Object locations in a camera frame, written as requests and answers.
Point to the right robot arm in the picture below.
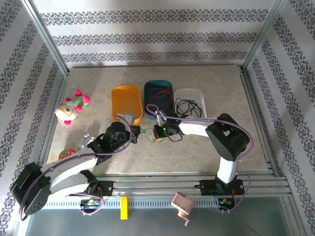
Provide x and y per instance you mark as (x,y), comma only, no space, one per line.
(194,126)

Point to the orange plastic bin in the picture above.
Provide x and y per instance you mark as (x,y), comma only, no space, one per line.
(125,103)

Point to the white plastic bin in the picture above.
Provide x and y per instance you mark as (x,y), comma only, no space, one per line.
(189,93)

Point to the teal plastic bin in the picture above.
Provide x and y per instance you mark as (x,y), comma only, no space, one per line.
(160,84)

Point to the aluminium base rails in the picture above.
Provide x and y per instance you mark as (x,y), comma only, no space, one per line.
(157,184)

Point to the white pink green plush toy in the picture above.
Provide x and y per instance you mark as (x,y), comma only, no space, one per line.
(66,110)

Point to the small circuit board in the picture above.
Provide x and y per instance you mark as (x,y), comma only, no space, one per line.
(225,202)
(91,202)

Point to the yellow plastic block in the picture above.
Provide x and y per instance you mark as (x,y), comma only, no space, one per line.
(124,209)

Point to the aluminium side rail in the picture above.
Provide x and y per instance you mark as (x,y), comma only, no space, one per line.
(256,110)
(60,98)

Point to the aluminium frame post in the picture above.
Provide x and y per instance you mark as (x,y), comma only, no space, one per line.
(46,37)
(263,37)

